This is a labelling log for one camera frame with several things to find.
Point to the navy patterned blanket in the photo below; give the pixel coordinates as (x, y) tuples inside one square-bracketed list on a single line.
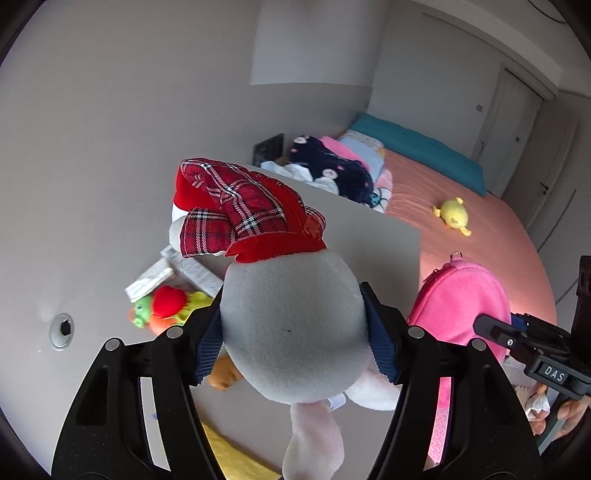
[(350, 176)]

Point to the white paper sheet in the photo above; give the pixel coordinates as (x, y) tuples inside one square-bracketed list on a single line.
[(173, 269)]

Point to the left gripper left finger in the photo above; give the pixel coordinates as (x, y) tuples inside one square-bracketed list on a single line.
[(104, 434)]

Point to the yellow plush duck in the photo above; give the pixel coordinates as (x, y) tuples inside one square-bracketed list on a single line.
[(454, 214)]

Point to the pink bed sheet mattress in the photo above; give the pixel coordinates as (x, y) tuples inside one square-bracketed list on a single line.
[(497, 241)]

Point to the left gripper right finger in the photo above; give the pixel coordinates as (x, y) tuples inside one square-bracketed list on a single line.
[(488, 435)]

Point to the teal pillow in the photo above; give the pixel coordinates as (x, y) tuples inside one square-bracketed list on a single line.
[(423, 149)]

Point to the green red plush toy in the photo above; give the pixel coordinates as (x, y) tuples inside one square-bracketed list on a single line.
[(165, 307)]

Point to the person's hand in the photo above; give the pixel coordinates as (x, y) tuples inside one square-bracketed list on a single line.
[(571, 412)]

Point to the light blue folded blanket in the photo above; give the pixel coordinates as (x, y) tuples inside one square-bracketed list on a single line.
[(368, 149)]

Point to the white closet door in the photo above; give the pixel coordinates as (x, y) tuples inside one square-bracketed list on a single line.
[(506, 130)]

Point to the silver cable grommet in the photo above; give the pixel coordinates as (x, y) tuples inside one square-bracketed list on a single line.
[(61, 331)]

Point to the pink backpack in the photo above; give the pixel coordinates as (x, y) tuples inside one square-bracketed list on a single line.
[(453, 296)]

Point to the white plush doll plaid hat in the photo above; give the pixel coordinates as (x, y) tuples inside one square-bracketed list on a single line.
[(295, 322)]

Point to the white pink folded cloth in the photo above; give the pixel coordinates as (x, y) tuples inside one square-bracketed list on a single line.
[(382, 192)]

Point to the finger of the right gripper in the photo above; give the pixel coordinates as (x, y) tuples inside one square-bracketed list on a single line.
[(496, 331)]

